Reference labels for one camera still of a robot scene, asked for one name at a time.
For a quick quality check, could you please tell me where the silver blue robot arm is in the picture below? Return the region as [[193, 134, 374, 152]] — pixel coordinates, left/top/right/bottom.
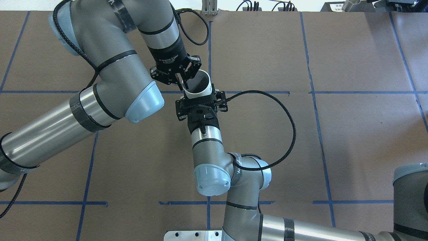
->
[[155, 90, 427, 240], [1, 0, 201, 191]]

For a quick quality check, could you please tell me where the brown paper table cover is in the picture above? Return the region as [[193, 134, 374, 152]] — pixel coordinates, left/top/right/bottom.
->
[[1, 11, 427, 241]]

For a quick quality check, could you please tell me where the black braided left cable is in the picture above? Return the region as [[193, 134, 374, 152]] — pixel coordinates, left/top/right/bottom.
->
[[0, 0, 210, 220]]

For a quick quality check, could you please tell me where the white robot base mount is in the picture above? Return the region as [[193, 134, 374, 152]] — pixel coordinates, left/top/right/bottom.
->
[[163, 230, 222, 241]]

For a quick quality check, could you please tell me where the black braided cable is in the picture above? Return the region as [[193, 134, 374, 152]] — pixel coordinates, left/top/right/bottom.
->
[[0, 0, 210, 220], [217, 90, 297, 215]]

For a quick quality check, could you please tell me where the black braided right cable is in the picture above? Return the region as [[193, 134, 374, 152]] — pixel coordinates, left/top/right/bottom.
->
[[217, 90, 297, 215]]

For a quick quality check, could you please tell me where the silver metal cylinder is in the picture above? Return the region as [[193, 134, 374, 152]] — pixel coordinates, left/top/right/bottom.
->
[[341, 0, 361, 12]]

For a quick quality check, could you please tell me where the white ribbed ceramic mug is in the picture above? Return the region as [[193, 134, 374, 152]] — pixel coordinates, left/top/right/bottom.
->
[[182, 70, 213, 99]]

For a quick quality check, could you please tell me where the aluminium frame post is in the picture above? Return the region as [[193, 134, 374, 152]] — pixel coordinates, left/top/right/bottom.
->
[[201, 0, 218, 16]]

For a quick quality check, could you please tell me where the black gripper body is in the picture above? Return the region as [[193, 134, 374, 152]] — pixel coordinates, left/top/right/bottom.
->
[[149, 37, 202, 84], [175, 90, 228, 134]]

